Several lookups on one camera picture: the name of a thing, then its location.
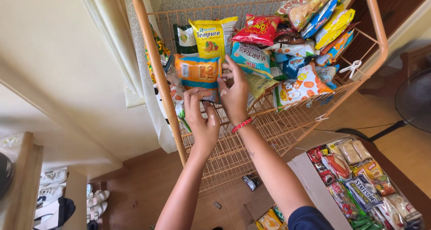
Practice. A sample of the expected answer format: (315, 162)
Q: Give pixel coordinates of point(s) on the black standing fan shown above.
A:
(416, 100)

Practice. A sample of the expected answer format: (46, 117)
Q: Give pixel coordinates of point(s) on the white lace curtain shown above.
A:
(141, 55)

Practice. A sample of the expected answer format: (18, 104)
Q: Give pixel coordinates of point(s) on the pale yellow snack packet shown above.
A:
(257, 87)

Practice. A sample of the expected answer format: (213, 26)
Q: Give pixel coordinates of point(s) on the person's right hand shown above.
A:
(237, 95)

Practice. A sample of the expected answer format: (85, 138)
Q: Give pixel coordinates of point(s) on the cardboard box of snacks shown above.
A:
(357, 186)

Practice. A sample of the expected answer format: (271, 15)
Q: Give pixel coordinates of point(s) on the navy blue sleeve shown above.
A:
(309, 220)

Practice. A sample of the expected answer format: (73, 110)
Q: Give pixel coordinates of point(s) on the cream curtain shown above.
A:
(114, 48)

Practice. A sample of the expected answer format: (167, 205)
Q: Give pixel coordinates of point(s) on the dark wooden chair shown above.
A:
(409, 63)

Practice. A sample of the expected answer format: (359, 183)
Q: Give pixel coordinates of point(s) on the black round object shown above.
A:
(5, 174)

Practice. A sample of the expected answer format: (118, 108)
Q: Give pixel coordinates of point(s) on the white orange-dotted snack packet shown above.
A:
(299, 87)

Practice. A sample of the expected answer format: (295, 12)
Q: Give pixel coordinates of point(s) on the brown clothes peg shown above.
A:
(134, 203)

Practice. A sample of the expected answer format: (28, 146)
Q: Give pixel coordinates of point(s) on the red snack packet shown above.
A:
(257, 29)

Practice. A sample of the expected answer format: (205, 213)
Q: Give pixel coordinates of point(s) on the white plastic clothes peg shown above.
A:
(321, 117)
(352, 67)

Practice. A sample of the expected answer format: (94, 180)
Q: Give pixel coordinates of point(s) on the floral print bag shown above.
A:
(158, 45)

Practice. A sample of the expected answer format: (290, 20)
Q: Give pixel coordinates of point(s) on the dark green snack packet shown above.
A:
(185, 40)

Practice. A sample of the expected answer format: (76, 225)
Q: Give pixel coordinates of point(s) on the person's left hand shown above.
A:
(203, 129)

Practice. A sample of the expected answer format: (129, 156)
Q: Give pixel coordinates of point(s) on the small silver packet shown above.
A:
(251, 182)

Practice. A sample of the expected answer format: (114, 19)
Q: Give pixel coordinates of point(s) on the carton of yellow snack packets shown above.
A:
(267, 218)

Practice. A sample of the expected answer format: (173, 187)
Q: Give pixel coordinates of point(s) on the dark brown wooden door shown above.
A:
(397, 8)

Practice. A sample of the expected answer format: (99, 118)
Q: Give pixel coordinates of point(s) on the orange snack packet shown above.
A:
(197, 73)

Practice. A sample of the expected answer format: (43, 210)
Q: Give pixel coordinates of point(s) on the light blue snack packet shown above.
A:
(251, 58)

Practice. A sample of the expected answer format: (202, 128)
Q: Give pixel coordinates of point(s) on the heap of assorted snack bags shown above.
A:
(320, 24)

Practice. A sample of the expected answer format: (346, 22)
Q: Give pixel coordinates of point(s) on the wooden shoe rack with shoes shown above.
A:
(50, 196)

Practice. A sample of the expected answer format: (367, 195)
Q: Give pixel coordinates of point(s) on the small grey wrapper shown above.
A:
(218, 204)

